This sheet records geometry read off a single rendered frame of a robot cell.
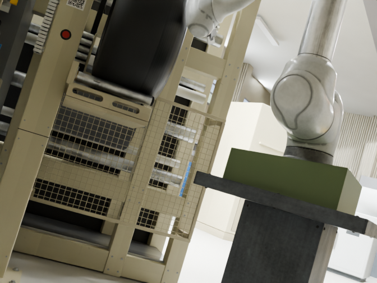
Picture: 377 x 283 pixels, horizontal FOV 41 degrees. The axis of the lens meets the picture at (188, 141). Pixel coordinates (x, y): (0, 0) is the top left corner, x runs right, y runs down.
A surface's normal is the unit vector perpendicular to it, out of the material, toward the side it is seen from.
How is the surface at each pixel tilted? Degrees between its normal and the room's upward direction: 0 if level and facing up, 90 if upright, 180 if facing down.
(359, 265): 90
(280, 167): 90
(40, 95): 90
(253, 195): 90
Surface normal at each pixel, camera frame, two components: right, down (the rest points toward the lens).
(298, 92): -0.46, -0.13
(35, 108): 0.27, 0.00
